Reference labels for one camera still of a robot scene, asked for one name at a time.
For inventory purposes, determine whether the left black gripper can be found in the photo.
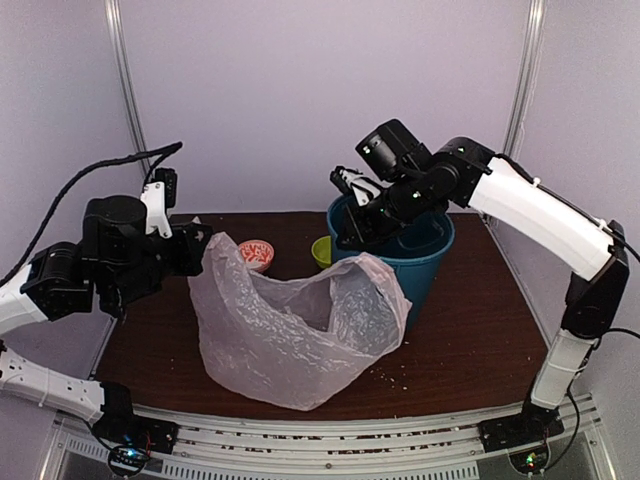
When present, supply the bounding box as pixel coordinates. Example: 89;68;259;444
104;220;211;309

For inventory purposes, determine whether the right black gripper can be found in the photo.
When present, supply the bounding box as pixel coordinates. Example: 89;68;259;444
336;172;433;250

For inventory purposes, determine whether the blue plastic trash bin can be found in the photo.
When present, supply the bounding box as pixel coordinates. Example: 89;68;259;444
326;194;456;334

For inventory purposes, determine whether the pink plastic trash bag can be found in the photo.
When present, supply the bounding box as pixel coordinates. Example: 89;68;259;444
188;233;412;411

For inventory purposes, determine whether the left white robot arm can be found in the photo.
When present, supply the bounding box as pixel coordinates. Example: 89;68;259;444
1;195;213;444

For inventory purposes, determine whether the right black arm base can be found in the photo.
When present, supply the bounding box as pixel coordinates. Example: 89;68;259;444
478;400;565;476

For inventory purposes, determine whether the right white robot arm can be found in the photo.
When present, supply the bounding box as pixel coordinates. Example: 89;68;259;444
330;133;629;442

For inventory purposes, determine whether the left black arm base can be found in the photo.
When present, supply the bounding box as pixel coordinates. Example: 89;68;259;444
87;382;179;478

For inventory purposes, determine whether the green plastic bowl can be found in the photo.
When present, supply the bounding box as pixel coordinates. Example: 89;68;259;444
311;235;332;269

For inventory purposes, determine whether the red patterned white bowl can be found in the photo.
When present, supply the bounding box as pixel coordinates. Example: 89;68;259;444
238;239;275;273

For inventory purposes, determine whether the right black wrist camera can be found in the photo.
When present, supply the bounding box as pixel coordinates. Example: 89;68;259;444
329;166;383;207

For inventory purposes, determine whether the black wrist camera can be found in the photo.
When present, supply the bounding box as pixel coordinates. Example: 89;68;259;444
329;166;383;207
140;168;178;239

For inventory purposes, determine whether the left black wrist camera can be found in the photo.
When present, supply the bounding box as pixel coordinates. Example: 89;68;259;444
140;168;178;239

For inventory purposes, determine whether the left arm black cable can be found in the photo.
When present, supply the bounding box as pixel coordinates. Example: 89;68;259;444
0;141;184;286

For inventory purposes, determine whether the aluminium front rail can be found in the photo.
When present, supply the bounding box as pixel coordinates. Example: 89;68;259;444
36;395;620;479

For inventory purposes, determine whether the right aluminium frame post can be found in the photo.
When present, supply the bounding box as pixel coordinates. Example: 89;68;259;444
503;0;547;158

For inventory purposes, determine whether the aluminium frame post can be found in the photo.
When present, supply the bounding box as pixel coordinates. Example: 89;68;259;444
104;0;147;151
503;0;547;158

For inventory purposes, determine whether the left aluminium frame post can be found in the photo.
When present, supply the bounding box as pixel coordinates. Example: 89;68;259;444
104;0;147;151

